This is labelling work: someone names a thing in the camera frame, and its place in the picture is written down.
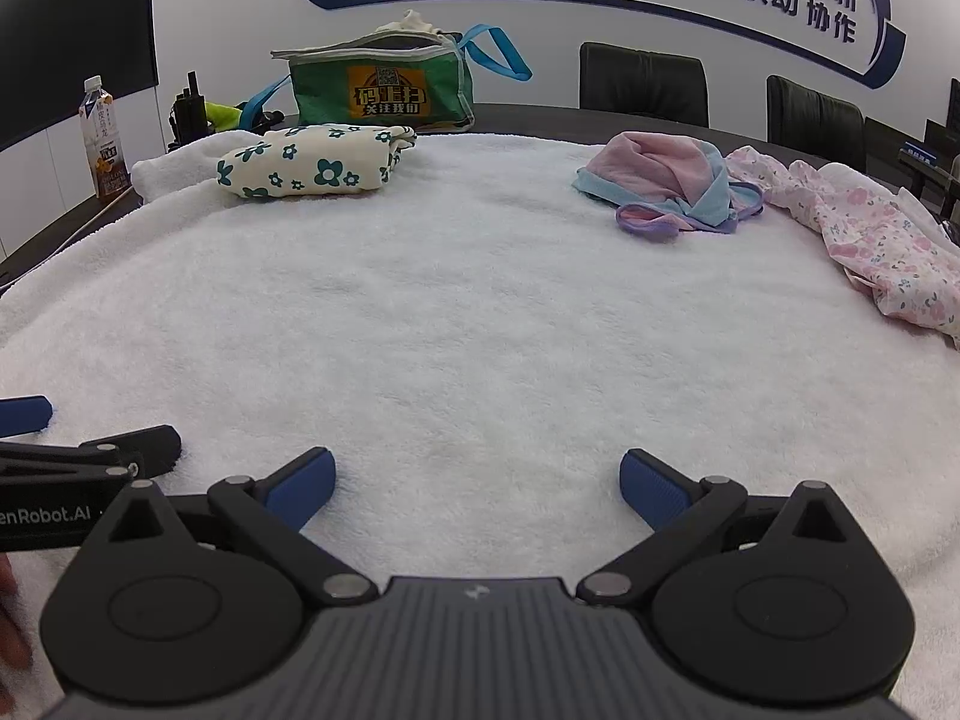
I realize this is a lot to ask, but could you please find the black wall screen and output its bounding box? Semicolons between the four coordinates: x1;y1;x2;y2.
0;0;161;155

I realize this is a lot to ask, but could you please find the white fluffy towel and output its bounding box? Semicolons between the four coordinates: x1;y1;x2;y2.
0;131;960;691

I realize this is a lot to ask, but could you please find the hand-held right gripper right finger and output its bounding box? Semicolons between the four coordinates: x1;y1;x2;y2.
577;448;849;605

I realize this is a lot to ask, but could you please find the green zip bag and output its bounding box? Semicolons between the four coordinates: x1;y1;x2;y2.
240;25;534;131

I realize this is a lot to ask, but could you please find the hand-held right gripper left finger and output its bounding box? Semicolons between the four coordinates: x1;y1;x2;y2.
109;447;380;605

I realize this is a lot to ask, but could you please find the drink bottle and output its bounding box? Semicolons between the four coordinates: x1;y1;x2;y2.
79;76;123;200

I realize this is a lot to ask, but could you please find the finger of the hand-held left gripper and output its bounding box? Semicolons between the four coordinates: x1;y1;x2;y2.
0;394;54;438
79;425;183;478

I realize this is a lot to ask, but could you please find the person's left hand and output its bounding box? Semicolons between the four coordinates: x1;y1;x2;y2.
0;555;35;670

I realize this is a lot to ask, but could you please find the pink floral garment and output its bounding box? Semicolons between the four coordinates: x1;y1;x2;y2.
726;144;960;350

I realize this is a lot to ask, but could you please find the cream cloth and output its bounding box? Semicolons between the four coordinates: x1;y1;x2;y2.
375;10;444;38

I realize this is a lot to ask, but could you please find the pink and blue garment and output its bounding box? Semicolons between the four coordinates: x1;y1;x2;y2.
572;131;767;243

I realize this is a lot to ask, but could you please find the white cable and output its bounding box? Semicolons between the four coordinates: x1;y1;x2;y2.
0;187;140;290

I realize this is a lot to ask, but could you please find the cream green-flowered garment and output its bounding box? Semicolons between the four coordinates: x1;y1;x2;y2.
216;124;419;203

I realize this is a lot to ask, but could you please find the black radios holder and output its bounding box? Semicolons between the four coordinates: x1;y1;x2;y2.
171;71;210;148

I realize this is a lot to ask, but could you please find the black office chair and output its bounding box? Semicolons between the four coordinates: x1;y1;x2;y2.
766;75;868;174
579;43;710;129

